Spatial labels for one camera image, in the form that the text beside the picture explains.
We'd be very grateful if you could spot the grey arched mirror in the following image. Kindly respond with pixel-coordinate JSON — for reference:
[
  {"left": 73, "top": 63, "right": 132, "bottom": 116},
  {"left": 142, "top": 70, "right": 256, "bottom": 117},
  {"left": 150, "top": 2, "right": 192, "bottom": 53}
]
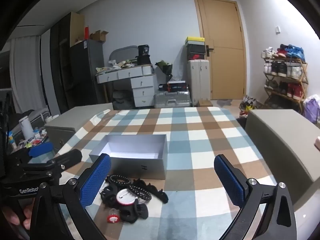
[{"left": 109, "top": 45, "right": 138, "bottom": 67}]

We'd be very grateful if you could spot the silver cardboard box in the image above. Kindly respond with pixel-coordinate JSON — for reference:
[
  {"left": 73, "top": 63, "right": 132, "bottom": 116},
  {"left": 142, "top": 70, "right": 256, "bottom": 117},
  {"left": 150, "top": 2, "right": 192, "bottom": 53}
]
[{"left": 89, "top": 134, "right": 168, "bottom": 180}]

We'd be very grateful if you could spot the black bag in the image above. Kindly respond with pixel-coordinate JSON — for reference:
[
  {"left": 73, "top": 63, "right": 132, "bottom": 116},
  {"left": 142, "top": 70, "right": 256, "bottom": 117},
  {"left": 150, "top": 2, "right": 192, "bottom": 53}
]
[{"left": 136, "top": 45, "right": 152, "bottom": 65}]

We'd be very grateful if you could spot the black bead bracelet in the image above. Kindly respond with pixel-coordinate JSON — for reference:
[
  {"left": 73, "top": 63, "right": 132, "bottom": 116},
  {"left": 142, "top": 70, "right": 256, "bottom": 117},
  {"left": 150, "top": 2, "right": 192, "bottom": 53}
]
[{"left": 106, "top": 174, "right": 151, "bottom": 201}]

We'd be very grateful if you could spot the dark wrapped flower bouquet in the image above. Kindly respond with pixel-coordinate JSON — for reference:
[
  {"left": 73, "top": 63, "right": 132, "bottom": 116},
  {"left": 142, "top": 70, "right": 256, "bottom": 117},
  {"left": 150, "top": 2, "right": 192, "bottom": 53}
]
[{"left": 155, "top": 60, "right": 173, "bottom": 81}]

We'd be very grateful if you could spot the purple bag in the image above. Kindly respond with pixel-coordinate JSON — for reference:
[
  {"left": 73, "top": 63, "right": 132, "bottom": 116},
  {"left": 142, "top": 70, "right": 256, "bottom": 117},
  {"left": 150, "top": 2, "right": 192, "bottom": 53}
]
[{"left": 303, "top": 97, "right": 320, "bottom": 125}]

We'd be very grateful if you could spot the yellow lid shoe box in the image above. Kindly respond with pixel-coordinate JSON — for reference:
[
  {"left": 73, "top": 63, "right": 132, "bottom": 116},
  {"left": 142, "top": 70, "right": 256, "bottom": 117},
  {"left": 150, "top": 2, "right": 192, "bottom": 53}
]
[{"left": 185, "top": 37, "right": 205, "bottom": 46}]

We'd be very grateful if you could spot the black hair claw clip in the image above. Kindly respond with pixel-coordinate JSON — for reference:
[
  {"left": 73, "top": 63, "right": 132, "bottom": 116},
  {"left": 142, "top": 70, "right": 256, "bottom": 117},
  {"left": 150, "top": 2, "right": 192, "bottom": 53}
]
[
  {"left": 100, "top": 185, "right": 121, "bottom": 207},
  {"left": 120, "top": 199, "right": 149, "bottom": 224}
]

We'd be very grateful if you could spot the white desk with drawers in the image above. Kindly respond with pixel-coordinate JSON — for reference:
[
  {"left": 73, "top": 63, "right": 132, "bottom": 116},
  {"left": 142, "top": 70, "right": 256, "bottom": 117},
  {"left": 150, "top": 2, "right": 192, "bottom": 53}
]
[{"left": 96, "top": 65, "right": 158, "bottom": 108}]

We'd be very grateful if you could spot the small red white trinket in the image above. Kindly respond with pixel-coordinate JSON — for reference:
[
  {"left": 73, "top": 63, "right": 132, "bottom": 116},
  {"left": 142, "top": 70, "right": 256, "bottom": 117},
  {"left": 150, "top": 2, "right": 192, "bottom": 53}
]
[{"left": 107, "top": 209, "right": 120, "bottom": 223}]

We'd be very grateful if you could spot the round white pin badge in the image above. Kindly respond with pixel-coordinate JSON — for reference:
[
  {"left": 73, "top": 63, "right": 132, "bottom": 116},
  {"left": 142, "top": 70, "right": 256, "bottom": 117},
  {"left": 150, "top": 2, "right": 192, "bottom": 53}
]
[{"left": 116, "top": 189, "right": 137, "bottom": 207}]

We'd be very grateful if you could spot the black fridge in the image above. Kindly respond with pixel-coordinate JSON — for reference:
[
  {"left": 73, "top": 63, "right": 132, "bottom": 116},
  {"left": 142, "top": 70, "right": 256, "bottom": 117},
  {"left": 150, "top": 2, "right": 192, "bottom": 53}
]
[{"left": 69, "top": 39, "right": 105, "bottom": 107}]

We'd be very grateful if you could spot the grey bag under desk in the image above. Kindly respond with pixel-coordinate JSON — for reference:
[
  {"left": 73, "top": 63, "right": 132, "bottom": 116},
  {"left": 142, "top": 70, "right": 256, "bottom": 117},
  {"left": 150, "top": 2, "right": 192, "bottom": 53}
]
[{"left": 112, "top": 91, "right": 135, "bottom": 110}]

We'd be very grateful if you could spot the black red shoe box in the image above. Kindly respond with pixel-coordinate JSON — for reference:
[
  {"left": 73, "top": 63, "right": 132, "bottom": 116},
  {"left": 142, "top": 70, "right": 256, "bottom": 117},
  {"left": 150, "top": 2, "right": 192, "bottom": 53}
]
[{"left": 187, "top": 52, "right": 207, "bottom": 61}]

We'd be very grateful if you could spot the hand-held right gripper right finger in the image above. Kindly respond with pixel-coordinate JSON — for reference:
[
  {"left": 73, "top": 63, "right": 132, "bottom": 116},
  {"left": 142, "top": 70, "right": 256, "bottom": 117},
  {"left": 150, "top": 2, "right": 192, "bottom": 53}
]
[{"left": 214, "top": 154, "right": 297, "bottom": 240}]

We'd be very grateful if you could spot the black box with red trim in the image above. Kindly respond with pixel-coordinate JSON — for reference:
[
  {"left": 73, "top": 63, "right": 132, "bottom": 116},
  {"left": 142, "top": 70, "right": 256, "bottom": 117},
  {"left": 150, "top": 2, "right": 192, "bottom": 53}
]
[{"left": 167, "top": 81, "right": 187, "bottom": 93}]

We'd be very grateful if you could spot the checked tablecloth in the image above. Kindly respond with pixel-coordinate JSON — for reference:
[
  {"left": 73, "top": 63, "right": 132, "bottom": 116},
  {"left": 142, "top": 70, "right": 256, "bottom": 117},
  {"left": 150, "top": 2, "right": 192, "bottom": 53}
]
[{"left": 57, "top": 107, "right": 295, "bottom": 240}]

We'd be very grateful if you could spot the silver suitcase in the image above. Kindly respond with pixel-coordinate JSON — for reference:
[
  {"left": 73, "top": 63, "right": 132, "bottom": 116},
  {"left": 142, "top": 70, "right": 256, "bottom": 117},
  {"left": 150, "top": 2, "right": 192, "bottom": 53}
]
[{"left": 154, "top": 91, "right": 192, "bottom": 109}]

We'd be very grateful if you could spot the open cardboard box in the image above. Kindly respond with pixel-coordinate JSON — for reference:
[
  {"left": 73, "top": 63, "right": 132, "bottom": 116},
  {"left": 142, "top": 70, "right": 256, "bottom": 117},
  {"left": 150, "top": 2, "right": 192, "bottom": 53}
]
[{"left": 90, "top": 30, "right": 109, "bottom": 43}]

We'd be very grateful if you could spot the white curtain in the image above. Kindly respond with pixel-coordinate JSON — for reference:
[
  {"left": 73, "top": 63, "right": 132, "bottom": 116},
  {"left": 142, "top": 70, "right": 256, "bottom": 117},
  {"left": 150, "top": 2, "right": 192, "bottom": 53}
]
[{"left": 10, "top": 36, "right": 47, "bottom": 113}]

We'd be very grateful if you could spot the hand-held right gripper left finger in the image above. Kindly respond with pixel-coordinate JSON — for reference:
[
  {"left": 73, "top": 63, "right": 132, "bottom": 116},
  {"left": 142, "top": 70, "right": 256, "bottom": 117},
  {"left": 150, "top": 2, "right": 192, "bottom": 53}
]
[{"left": 30, "top": 153, "right": 112, "bottom": 240}]

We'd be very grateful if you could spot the pile of small bottles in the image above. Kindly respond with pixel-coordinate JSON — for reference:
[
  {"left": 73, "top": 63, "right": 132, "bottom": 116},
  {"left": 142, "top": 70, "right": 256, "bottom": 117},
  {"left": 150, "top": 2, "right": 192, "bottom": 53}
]
[{"left": 7, "top": 127, "right": 48, "bottom": 150}]

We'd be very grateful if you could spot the wooden door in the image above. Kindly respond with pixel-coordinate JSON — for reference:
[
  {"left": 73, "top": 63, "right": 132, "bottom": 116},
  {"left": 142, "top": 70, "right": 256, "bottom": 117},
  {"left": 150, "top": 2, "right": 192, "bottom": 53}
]
[{"left": 194, "top": 0, "right": 247, "bottom": 101}]

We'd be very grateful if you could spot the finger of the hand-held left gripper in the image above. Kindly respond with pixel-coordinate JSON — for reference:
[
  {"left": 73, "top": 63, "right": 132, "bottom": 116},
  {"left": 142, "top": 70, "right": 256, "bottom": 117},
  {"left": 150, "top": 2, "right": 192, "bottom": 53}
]
[
  {"left": 27, "top": 149, "right": 83, "bottom": 180},
  {"left": 9, "top": 142, "right": 54, "bottom": 165}
]

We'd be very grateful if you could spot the dark wardrobe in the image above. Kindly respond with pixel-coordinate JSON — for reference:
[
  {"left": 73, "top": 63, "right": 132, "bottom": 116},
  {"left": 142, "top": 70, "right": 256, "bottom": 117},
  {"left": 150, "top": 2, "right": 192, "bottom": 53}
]
[{"left": 50, "top": 12, "right": 85, "bottom": 114}]

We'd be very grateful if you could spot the colourful floor clutter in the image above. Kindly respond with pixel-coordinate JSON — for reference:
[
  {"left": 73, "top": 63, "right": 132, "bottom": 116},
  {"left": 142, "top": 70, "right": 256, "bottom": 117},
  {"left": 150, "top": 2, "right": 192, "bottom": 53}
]
[{"left": 239, "top": 96, "right": 258, "bottom": 118}]

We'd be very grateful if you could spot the white suitcase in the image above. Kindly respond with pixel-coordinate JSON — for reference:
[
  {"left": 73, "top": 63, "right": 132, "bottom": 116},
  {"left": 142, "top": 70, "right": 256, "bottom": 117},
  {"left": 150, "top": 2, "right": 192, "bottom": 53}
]
[{"left": 187, "top": 59, "right": 211, "bottom": 107}]

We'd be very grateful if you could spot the person's left hand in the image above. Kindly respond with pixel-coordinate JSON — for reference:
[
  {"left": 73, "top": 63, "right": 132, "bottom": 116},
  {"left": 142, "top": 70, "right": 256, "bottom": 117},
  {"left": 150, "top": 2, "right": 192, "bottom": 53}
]
[{"left": 1, "top": 199, "right": 34, "bottom": 229}]

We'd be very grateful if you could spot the black lace hair band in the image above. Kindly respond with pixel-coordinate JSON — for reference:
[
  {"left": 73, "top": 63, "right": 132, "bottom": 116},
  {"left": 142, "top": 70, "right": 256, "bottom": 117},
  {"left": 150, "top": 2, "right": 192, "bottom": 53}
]
[{"left": 132, "top": 178, "right": 169, "bottom": 204}]

